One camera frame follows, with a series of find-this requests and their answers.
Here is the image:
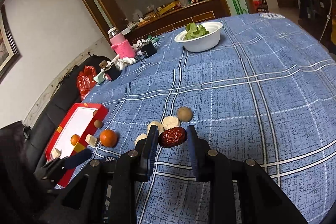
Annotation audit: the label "mint green cloth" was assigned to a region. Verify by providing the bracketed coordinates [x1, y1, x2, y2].
[93, 70, 108, 84]

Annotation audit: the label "red plastic bag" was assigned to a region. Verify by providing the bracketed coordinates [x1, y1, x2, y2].
[76, 66, 97, 101]

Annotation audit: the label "blue plaid tablecloth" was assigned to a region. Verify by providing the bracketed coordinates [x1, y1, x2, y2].
[85, 14, 335, 223]

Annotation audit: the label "white bowl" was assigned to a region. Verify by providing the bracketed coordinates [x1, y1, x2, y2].
[174, 22, 223, 53]

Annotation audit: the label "white fruit chunk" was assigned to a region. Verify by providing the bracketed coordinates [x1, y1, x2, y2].
[85, 134, 99, 147]

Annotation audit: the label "small orange in tray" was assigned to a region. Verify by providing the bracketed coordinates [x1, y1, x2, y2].
[71, 134, 80, 146]

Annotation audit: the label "beige fruit chunk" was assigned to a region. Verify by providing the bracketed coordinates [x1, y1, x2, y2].
[51, 148, 62, 159]

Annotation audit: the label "green lettuce leaves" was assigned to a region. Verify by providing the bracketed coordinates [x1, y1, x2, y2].
[183, 23, 210, 40]

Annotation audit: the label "red jujube date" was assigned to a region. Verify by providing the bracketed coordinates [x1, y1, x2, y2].
[158, 127, 187, 148]

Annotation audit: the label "brown round longan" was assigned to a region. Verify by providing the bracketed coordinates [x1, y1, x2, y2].
[177, 107, 193, 122]

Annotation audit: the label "brown longan by tray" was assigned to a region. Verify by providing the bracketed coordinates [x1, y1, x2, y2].
[93, 119, 103, 128]

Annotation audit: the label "white gloves pile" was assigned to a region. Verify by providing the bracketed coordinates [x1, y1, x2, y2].
[112, 55, 136, 71]

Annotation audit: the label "black leather sofa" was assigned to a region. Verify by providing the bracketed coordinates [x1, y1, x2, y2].
[1, 55, 110, 172]

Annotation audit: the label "framed wall picture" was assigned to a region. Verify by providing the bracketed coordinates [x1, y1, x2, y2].
[0, 5, 22, 82]

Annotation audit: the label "orange tangerine on cloth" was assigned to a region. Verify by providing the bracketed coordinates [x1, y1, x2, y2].
[99, 129, 118, 147]

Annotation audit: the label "pink sleeved bottle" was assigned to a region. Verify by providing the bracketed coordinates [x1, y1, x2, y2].
[108, 27, 135, 59]

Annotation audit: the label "black small box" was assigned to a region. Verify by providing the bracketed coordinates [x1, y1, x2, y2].
[140, 42, 157, 59]

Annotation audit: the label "red rimmed white tray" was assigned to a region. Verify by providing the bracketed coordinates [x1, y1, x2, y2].
[44, 102, 109, 188]

